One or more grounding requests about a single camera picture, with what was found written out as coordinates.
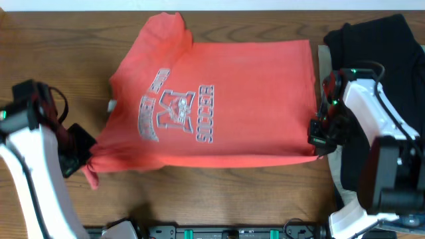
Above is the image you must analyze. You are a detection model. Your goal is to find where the red printed t-shirt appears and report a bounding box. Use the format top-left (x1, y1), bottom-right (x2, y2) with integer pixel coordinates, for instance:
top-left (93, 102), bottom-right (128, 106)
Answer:
top-left (82, 13), bottom-right (317, 189)

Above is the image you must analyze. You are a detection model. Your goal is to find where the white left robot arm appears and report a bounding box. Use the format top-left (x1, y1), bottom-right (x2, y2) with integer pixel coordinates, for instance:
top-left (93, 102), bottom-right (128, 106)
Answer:
top-left (1, 80), bottom-right (142, 238)

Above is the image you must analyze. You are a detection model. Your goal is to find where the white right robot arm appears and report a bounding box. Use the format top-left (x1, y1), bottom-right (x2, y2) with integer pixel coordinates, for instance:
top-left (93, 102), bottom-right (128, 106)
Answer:
top-left (307, 68), bottom-right (424, 238)

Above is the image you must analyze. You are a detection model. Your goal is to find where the black garment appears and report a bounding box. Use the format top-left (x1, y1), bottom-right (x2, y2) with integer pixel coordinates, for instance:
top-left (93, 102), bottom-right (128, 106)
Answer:
top-left (323, 13), bottom-right (425, 193)

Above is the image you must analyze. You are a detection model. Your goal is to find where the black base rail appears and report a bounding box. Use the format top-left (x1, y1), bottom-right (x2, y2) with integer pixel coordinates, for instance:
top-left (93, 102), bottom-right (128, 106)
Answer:
top-left (84, 222), bottom-right (328, 239)

